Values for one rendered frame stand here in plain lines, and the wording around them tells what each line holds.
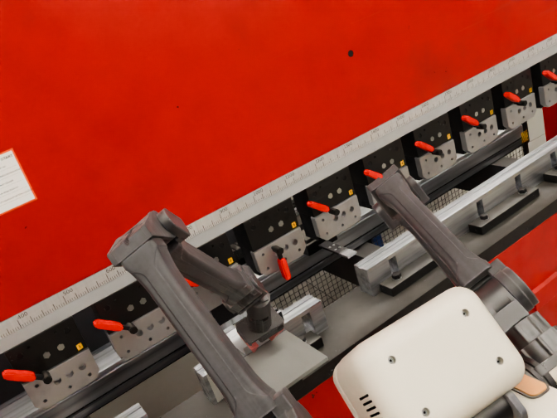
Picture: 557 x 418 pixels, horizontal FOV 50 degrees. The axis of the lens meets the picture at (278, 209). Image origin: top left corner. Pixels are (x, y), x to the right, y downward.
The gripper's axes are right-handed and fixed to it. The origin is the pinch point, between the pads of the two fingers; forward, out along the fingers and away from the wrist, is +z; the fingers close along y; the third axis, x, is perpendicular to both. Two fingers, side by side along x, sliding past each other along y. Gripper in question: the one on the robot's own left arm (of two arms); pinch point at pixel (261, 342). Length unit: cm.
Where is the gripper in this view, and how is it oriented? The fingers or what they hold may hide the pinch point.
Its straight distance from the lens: 152.9
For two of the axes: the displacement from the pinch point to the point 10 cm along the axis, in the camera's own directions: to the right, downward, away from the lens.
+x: 5.9, 5.7, -5.6
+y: -8.0, 4.4, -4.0
